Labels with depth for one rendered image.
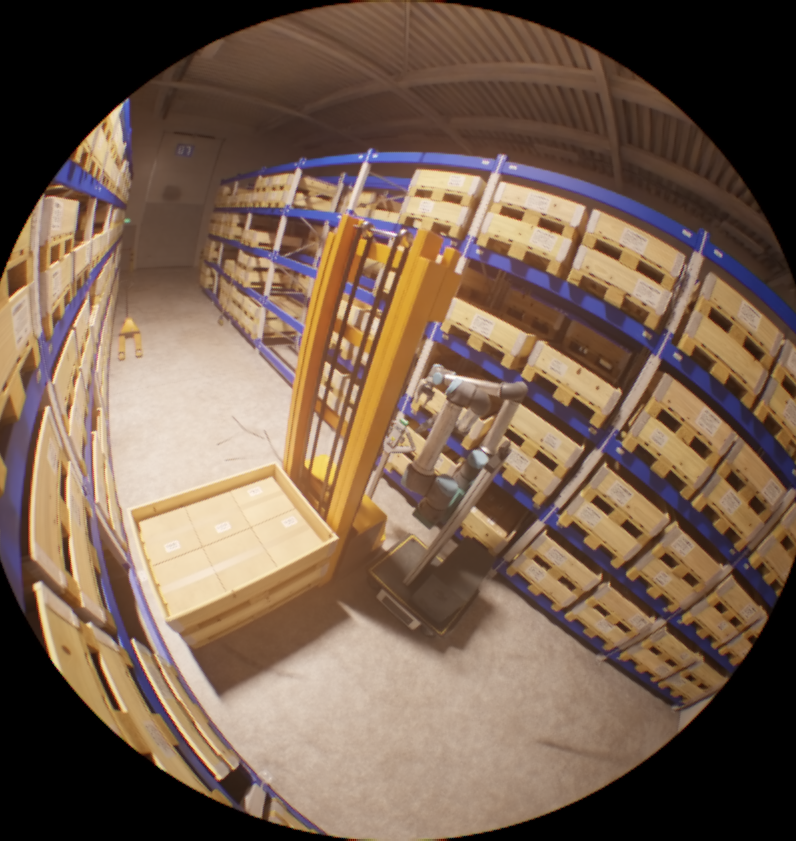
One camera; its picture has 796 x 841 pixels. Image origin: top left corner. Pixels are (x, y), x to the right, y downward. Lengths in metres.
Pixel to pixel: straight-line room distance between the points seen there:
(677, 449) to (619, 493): 0.62
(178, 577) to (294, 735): 1.44
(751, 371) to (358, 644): 3.80
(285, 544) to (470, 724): 2.22
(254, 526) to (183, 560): 0.55
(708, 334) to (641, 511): 1.50
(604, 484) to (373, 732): 2.70
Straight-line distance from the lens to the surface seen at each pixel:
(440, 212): 3.19
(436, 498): 1.81
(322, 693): 2.66
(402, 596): 2.69
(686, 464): 2.72
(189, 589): 1.93
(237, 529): 2.10
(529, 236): 2.73
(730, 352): 2.70
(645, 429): 2.58
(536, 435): 2.66
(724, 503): 2.97
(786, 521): 3.46
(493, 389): 2.04
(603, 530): 2.89
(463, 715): 3.01
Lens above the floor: 2.63
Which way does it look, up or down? 30 degrees down
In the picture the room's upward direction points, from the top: 21 degrees clockwise
